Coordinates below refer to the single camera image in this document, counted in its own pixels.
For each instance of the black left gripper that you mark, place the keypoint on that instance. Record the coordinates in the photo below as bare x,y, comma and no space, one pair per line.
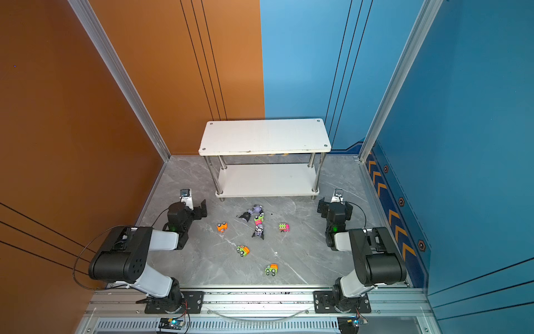
196,209

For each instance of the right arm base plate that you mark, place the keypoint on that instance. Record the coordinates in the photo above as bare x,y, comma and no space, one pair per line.
329,302

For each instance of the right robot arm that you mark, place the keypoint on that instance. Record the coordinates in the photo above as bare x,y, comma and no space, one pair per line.
376,258

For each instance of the green orange toy truck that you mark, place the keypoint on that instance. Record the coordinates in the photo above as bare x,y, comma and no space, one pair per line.
271,270

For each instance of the right circuit board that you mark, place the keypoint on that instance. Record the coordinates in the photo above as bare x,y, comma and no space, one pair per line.
351,325

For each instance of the aluminium corner post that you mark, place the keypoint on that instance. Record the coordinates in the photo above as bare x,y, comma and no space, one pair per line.
415,40
95,31

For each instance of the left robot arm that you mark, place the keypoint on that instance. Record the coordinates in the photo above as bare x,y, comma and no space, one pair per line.
122,259

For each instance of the black purple Kuromi figure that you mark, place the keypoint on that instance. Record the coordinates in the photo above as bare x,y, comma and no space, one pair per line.
259,231

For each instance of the orange green toy car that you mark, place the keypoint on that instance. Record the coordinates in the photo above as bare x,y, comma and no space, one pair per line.
242,250

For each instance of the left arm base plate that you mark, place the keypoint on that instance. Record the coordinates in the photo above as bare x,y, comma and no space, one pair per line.
189,302

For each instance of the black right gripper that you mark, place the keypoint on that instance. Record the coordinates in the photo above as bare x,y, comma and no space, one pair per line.
324,208

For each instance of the purple black figure toy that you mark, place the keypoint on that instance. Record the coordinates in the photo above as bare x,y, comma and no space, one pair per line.
255,211

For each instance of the white two-tier shelf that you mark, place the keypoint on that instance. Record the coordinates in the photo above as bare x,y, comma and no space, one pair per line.
254,138

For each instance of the left circuit board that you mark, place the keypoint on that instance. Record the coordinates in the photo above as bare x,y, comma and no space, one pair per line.
172,325

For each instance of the right aluminium corner post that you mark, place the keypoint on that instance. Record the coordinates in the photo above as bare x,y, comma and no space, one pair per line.
415,40

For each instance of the left aluminium corner post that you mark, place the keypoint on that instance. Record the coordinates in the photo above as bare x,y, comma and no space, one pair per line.
95,31

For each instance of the circuit board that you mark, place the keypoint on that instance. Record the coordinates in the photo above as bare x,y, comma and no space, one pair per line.
172,325
351,325

